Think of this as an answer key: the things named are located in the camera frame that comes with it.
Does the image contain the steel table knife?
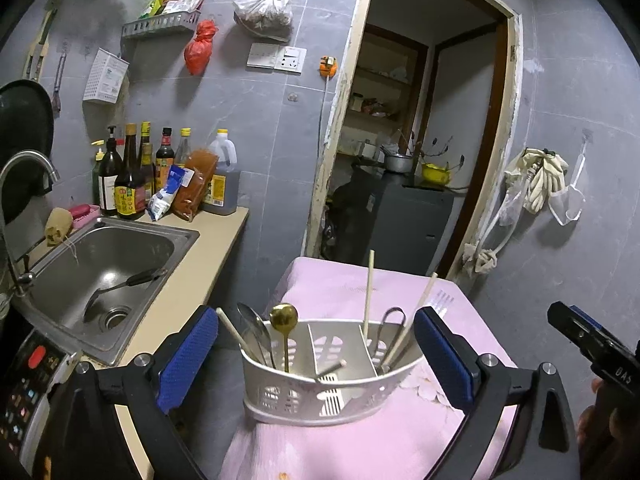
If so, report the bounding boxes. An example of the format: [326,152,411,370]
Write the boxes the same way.
[215,307,264,364]

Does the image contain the wooden chopstick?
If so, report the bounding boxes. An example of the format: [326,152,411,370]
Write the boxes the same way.
[381,272,438,372]
[362,249,375,341]

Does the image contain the steel fork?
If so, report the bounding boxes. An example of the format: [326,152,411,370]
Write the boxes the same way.
[427,290,454,318]

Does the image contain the large steel spoon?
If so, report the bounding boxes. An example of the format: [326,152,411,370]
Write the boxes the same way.
[236,302,276,368]

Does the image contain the gold spoon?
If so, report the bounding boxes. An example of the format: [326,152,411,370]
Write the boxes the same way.
[269,304,298,373]

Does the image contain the small steel spoon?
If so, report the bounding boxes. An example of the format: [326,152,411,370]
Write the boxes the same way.
[314,359,347,380]

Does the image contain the person's right hand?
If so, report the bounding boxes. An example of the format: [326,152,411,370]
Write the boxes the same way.
[576,378,639,479]

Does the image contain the pink floral table cloth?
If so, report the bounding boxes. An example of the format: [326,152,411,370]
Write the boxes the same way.
[217,256,519,480]

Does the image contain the black ladle in sink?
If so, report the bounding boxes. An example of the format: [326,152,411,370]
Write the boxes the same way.
[82,268,168,318]

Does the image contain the steel sink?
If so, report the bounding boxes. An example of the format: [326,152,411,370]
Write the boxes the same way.
[13,218,198,365]

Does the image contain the white plastic utensil caddy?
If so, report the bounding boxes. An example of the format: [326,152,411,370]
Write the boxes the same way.
[241,318,422,427]

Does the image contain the dark grey cabinet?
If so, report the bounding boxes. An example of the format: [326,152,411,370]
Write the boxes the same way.
[344,169,457,276]

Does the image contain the clear plastic bag on hook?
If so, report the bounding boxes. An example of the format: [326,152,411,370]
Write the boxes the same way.
[548,131,591,226]

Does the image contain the induction cooker panel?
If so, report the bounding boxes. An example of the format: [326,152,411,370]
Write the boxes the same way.
[1,330,81,472]

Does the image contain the white tube packet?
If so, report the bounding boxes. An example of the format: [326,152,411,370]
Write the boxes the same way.
[146,165,194,221]

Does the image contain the large vinegar jug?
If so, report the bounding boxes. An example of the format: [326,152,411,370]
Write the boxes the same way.
[202,129,241,216]

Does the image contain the dark soy sauce bottle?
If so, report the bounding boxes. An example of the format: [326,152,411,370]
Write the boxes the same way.
[114,124,145,220]

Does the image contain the chrome faucet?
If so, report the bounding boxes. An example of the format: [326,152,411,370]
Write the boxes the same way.
[0,148,61,297]

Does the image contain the yellow loofah sponge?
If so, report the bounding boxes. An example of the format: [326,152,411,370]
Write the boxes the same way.
[44,207,73,247]

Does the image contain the cream rubber gloves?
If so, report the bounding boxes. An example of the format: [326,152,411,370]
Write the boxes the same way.
[504,148,568,214]

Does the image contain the yellow bowl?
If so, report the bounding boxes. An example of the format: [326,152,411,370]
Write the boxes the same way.
[421,162,451,186]

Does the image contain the brown spice pouch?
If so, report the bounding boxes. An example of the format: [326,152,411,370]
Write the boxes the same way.
[171,148,218,222]

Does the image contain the steel cooking pot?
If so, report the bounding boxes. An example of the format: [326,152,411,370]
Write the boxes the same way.
[384,153,413,174]

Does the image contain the black wok pan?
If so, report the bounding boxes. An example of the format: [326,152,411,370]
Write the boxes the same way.
[1,79,54,224]

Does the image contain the red plastic bag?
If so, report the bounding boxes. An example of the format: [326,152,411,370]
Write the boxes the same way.
[183,20,217,76]

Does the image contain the wooden door frame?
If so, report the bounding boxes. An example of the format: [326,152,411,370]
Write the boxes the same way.
[303,0,533,281]

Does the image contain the white paper box on wall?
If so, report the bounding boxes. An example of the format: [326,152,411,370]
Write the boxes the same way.
[82,48,129,104]

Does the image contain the white wall socket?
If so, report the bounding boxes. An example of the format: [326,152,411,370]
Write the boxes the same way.
[273,46,307,75]

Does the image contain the orange wall plug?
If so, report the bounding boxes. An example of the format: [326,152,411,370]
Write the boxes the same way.
[319,55,338,79]

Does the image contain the grey wall basket shelf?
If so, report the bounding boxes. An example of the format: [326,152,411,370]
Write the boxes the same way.
[122,10,201,39]

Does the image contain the grey plastic bag on wall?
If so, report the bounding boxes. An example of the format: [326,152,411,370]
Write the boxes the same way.
[233,0,293,44]

